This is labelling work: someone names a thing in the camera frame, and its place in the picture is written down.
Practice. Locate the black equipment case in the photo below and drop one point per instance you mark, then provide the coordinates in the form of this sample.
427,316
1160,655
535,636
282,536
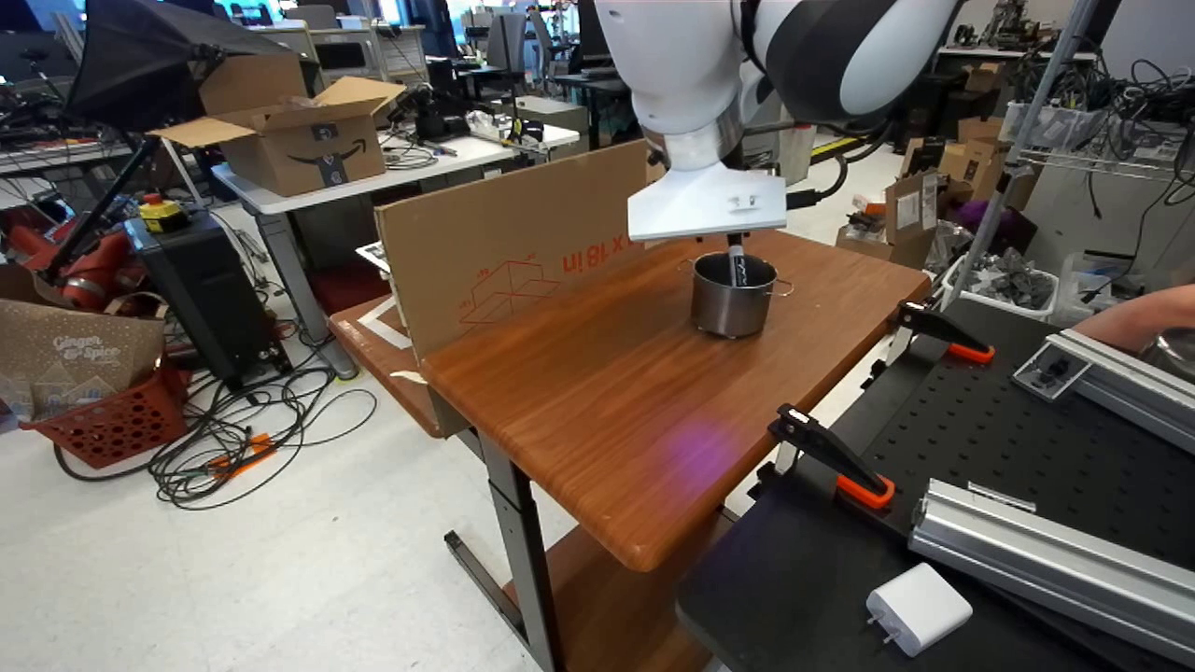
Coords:
206,289

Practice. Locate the open cardboard amazon box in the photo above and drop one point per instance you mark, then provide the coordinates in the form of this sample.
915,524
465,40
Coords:
255,108

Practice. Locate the wooden desk with metal leg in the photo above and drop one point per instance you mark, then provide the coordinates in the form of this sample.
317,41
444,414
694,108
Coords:
611,434

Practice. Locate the red plastic crate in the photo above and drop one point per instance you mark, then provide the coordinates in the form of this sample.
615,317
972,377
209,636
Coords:
123,424

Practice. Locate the white power adapter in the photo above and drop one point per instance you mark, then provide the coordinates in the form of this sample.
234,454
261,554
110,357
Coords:
915,609

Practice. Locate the large cardboard sheet barrier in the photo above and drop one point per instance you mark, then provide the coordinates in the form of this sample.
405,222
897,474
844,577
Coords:
478,251

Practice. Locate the brown paper bag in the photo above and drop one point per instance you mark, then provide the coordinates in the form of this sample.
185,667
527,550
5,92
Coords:
54,358

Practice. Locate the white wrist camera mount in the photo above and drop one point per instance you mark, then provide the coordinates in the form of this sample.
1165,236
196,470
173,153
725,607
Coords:
708,204

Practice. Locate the black orange clamp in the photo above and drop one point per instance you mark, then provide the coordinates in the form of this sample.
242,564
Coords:
852,474
957,342

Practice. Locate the person's forearm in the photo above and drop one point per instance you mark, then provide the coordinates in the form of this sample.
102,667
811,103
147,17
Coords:
1135,322

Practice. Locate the aluminium extrusion rail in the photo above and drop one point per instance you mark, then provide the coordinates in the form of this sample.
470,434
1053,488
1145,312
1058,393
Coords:
1074,571
1127,387

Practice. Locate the near aluminium extrusion rail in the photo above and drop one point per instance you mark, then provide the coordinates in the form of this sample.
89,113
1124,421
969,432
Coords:
1074,571

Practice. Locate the black perforated breadboard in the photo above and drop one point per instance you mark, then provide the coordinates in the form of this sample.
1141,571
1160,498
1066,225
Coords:
784,590

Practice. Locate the far black orange clamp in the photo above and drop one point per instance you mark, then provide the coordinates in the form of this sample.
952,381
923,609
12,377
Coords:
957,342

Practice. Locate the black softbox light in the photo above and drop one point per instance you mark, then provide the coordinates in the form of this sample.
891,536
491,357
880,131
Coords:
143,61

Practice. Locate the white lab table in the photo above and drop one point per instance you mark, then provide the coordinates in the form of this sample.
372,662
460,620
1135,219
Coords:
277,222

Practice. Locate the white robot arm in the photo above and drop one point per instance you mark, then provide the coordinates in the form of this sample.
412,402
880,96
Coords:
822,61

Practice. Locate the far aluminium extrusion rail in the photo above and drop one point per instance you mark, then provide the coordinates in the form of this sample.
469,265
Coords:
1127,387

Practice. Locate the small steel pot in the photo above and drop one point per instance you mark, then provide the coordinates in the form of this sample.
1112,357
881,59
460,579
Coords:
730,312

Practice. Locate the near black orange clamp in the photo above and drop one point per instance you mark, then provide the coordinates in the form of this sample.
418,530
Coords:
852,474

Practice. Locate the black and white marker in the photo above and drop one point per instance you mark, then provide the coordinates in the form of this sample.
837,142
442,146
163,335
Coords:
735,265

